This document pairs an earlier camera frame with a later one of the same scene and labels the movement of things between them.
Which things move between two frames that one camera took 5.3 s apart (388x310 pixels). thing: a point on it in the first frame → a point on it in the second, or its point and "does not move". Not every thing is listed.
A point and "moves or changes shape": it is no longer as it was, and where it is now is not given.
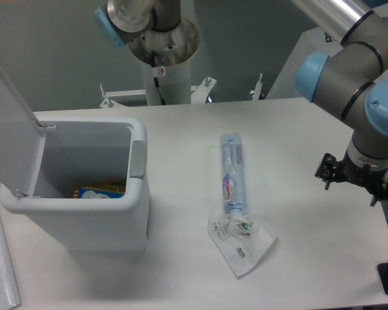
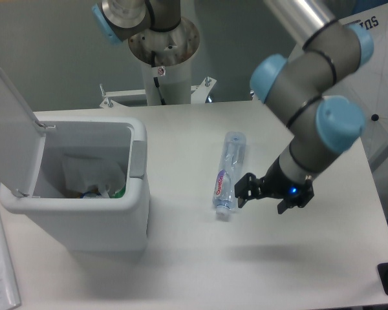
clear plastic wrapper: x=244 y=240 → x=81 y=171
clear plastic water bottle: x=233 y=172 moves or changes shape
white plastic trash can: x=37 y=165 does not move
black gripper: x=330 y=170 → x=275 y=185
